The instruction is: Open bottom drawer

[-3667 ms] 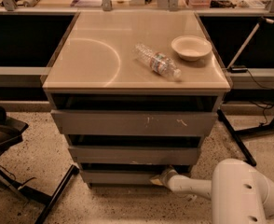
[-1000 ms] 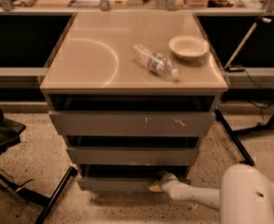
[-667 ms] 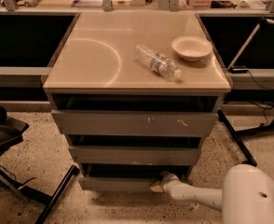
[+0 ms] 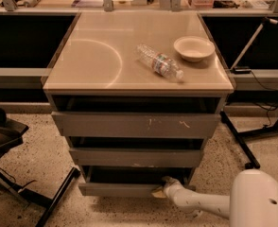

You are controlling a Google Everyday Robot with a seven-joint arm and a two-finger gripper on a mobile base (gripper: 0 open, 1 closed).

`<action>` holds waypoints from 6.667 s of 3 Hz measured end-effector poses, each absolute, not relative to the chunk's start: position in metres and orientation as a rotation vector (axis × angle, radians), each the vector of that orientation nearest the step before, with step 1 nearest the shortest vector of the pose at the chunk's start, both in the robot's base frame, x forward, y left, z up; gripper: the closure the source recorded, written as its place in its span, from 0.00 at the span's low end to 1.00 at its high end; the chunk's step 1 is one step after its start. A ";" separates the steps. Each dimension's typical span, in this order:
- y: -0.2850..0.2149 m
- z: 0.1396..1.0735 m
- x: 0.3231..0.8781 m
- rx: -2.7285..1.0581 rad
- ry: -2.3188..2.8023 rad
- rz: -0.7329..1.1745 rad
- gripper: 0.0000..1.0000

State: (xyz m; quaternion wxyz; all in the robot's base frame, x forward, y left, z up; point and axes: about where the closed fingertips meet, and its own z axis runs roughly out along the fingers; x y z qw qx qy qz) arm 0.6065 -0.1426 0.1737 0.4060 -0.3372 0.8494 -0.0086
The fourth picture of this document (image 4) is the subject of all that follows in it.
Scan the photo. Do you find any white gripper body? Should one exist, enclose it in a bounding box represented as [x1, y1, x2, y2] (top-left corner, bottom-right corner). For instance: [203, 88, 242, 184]
[163, 179, 190, 208]

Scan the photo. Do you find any grey bottom drawer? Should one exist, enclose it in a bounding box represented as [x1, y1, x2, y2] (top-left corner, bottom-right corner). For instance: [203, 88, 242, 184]
[78, 166, 193, 198]

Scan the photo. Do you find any grey drawer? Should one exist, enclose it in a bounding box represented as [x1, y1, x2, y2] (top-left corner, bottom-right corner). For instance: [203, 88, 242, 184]
[69, 148, 203, 167]
[78, 166, 193, 198]
[52, 112, 220, 138]

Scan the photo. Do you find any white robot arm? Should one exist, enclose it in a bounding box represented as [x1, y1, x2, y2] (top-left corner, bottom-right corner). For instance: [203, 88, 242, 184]
[152, 169, 278, 227]

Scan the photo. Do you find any grey middle drawer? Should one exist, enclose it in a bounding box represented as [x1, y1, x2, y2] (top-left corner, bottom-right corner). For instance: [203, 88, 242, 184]
[69, 148, 203, 167]

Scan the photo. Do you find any grey drawer cabinet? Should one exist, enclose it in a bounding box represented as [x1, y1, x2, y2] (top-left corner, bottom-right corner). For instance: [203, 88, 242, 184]
[40, 10, 236, 193]

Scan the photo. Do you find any grey top drawer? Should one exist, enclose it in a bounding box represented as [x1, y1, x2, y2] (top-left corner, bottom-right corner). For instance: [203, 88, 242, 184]
[52, 112, 220, 138]

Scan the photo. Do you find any black stand right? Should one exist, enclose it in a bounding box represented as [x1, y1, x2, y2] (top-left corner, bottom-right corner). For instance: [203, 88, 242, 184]
[220, 111, 278, 169]

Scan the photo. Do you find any black stand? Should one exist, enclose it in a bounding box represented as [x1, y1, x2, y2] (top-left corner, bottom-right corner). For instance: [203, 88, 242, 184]
[220, 111, 278, 169]
[0, 108, 80, 227]

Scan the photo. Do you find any clear plastic water bottle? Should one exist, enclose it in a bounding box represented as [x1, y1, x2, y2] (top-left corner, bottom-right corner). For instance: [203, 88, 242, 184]
[136, 44, 183, 80]

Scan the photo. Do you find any white pole with black base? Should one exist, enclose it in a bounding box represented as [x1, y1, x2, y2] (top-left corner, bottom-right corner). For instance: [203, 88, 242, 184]
[230, 17, 278, 74]

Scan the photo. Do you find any white bowl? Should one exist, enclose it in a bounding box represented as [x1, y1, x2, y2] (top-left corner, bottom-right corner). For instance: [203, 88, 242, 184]
[174, 36, 215, 62]

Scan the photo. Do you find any black stand left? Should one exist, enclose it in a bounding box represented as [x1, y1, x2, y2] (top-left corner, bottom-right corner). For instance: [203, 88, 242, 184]
[0, 108, 80, 227]

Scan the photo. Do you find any black cable right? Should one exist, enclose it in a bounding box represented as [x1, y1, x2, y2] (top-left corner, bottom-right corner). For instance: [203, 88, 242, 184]
[250, 69, 278, 129]

